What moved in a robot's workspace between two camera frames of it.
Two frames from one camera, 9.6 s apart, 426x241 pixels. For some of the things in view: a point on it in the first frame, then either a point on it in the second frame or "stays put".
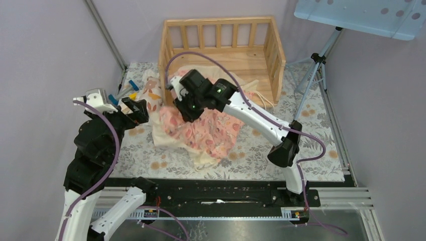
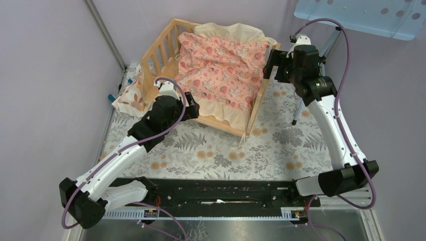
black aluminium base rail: (228, 193) stays put
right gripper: (180, 102) to (279, 58)
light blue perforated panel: (399, 19) stays put
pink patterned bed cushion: (214, 134) to (222, 65)
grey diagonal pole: (100, 25) stays put
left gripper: (139, 115) to (191, 111)
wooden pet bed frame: (248, 46) to (159, 59)
